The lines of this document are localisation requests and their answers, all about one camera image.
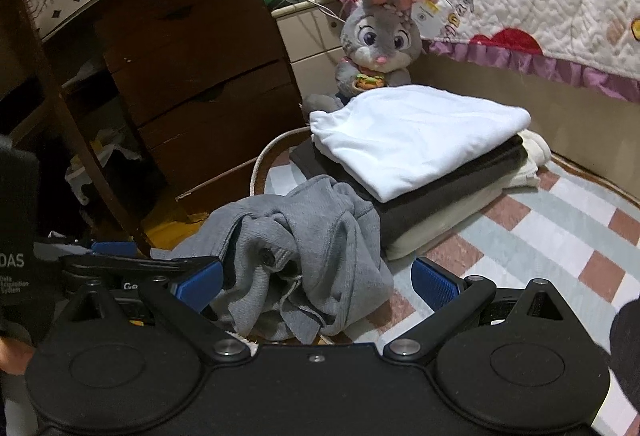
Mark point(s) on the stack of folded clothes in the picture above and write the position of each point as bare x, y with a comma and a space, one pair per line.
440, 230

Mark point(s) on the white folded cloth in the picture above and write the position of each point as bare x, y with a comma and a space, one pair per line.
410, 136

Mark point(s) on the dark grey folded cloth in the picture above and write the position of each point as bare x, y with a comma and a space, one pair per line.
425, 206

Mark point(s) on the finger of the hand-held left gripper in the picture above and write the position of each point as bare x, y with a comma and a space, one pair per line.
114, 248

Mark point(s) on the grey plush bunny toy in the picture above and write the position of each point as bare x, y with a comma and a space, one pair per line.
375, 36

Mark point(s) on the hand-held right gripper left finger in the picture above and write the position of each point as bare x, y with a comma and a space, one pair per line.
200, 285

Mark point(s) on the beige bed frame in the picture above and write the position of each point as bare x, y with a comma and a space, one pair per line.
550, 106

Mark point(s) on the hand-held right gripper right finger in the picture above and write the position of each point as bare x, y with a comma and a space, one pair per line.
434, 287

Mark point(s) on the grey knitted sweater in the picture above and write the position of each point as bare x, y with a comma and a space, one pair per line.
310, 236

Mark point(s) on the brown wooden drawer cabinet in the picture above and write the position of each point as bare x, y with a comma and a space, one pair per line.
200, 66

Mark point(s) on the wooden chair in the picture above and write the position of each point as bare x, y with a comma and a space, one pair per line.
102, 171

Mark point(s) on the white crumpled paper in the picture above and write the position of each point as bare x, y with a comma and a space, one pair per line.
80, 176

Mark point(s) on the white bedside cabinet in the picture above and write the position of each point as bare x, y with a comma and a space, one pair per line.
310, 46

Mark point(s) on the checkered rug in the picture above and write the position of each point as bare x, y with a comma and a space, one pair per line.
550, 236

